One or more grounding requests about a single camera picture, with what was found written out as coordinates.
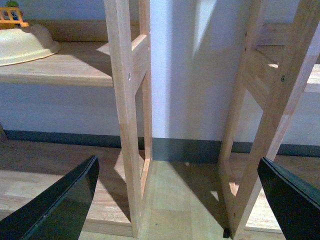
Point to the yellow toy vehicle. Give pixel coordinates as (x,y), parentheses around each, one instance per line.
(11,17)

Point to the right wooden shelf unit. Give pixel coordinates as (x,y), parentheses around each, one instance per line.
(277,88)

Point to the cream plastic basin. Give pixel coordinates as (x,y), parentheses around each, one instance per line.
(25,44)

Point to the wooden shelf unit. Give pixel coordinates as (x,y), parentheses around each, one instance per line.
(104,54)
(277,88)

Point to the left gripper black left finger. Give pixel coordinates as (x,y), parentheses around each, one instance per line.
(59,212)

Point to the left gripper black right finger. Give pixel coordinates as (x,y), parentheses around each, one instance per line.
(294,202)

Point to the left wooden shelf unit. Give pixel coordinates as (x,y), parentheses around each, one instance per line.
(104,54)

